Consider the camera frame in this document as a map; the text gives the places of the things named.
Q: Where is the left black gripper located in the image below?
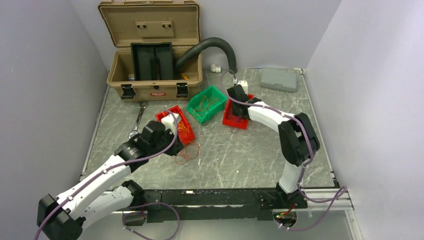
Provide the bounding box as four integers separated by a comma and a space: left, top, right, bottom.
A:
149, 126, 185, 156

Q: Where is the yellow cable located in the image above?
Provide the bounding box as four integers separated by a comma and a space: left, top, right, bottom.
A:
177, 120, 195, 142

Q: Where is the orange cable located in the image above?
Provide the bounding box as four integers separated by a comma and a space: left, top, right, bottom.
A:
173, 140, 201, 166

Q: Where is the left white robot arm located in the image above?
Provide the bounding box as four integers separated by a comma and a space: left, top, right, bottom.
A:
35, 120, 184, 240

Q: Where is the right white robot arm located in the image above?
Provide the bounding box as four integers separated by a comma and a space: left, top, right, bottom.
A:
226, 84, 320, 208

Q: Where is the large red plastic bin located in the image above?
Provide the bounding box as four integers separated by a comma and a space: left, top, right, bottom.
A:
222, 99, 249, 130

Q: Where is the small red plastic bin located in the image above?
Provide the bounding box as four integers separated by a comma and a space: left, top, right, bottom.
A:
155, 105, 195, 145

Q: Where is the white pipe fitting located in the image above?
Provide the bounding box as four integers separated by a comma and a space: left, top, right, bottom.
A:
210, 64, 222, 73

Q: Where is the green plastic bin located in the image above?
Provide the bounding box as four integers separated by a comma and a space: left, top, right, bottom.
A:
186, 85, 228, 124

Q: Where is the silver combination wrench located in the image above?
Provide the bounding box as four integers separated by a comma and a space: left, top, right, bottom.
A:
127, 101, 149, 139

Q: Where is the grey plastic organizer case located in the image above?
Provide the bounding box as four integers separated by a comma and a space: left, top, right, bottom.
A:
259, 67, 299, 93

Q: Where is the yellow tool in toolbox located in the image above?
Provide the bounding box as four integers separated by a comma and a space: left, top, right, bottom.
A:
180, 73, 189, 80

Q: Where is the black toolbox tray insert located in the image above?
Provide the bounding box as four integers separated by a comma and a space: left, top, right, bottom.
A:
130, 42, 174, 81

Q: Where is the tan plastic toolbox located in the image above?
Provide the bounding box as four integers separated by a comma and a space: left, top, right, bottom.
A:
98, 0, 203, 102

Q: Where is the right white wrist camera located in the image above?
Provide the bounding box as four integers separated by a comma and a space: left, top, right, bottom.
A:
237, 80, 249, 94

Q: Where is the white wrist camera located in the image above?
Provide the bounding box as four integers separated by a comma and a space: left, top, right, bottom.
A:
237, 80, 249, 94
160, 113, 181, 134

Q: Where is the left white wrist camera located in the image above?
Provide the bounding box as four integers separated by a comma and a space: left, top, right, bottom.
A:
160, 113, 181, 134

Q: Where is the black corrugated hose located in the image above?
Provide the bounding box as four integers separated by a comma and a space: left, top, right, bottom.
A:
174, 37, 239, 75

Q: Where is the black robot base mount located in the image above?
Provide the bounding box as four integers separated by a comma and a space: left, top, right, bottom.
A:
124, 187, 308, 223

